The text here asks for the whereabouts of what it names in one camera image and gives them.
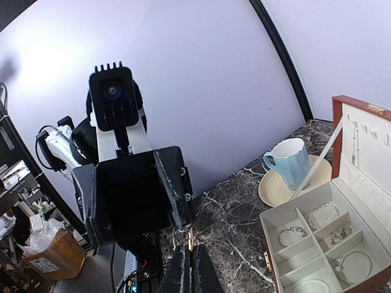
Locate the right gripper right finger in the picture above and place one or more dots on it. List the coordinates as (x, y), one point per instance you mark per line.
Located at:
(203, 274)

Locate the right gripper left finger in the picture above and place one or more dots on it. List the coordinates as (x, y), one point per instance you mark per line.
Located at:
(178, 277)

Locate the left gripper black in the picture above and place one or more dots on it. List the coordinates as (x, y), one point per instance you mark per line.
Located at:
(135, 195)

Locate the gold ring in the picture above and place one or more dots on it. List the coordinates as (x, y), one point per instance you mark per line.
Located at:
(190, 239)

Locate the brown leather jewelry box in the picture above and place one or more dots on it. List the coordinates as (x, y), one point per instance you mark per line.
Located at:
(351, 212)

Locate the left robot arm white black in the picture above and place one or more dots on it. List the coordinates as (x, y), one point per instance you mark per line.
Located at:
(69, 147)

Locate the cardboard box in background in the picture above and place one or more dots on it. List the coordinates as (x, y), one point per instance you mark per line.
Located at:
(62, 260)

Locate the beige saucer plate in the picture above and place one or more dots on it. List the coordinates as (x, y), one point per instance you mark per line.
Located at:
(273, 191)

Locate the silver bangle in box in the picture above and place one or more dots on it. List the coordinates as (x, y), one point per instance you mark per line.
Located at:
(353, 267)

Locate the blue ceramic mug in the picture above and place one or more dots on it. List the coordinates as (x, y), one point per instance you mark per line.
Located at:
(290, 160)

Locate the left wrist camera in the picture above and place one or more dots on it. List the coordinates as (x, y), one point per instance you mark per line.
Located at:
(113, 97)

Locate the left black frame post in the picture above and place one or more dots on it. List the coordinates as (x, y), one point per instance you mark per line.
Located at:
(284, 56)

